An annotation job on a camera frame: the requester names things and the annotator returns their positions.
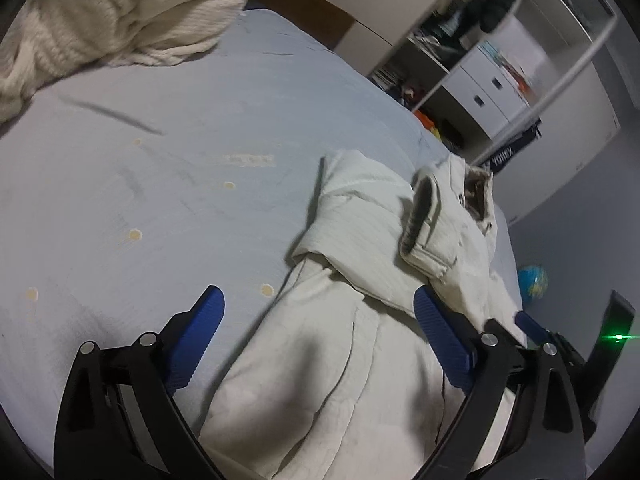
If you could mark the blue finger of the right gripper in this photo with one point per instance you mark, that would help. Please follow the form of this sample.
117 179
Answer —
533 331

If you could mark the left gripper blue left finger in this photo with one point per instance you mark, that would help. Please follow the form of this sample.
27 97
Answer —
187 335

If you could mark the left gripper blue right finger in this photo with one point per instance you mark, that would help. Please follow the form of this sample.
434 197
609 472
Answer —
451 336

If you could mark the white jacket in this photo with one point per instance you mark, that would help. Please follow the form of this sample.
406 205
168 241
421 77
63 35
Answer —
338 381

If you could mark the orange yellow clothes pile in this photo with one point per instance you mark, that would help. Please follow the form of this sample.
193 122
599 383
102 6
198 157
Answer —
428 124

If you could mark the dark hanging clothes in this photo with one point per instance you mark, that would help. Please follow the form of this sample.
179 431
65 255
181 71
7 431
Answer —
486 14

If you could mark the blue globe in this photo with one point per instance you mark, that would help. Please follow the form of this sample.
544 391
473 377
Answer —
532 282

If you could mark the light blue bed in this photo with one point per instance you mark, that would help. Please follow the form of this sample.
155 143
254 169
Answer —
126 191

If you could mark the black Yonex racket bag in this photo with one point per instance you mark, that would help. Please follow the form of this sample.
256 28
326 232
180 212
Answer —
498 159

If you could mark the white drawer unit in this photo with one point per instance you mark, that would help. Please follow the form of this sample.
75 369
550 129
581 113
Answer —
482 88

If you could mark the open wardrobe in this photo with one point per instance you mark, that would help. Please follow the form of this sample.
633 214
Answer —
542 45

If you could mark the brown wooden headboard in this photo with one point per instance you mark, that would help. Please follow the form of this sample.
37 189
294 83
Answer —
320 19

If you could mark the cream knitted blanket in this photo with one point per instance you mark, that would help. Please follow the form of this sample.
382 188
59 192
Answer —
51 39

